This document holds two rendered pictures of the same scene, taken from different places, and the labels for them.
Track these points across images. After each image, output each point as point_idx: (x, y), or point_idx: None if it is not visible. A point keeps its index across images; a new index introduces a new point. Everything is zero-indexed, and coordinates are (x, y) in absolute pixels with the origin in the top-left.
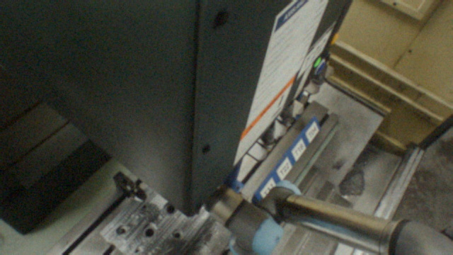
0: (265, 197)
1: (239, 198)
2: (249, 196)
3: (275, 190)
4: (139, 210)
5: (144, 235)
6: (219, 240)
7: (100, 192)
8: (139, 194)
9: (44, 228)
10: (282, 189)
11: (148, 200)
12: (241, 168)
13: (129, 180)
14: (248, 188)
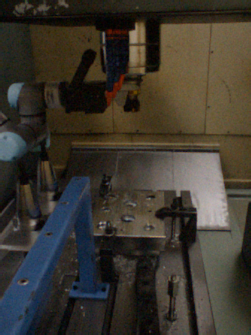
0: (28, 134)
1: (47, 84)
2: (56, 291)
3: (19, 133)
4: (151, 208)
5: (132, 204)
6: (70, 247)
7: (235, 302)
8: (161, 209)
9: (235, 259)
10: (13, 131)
11: (150, 214)
12: (84, 315)
13: (175, 197)
14: (61, 297)
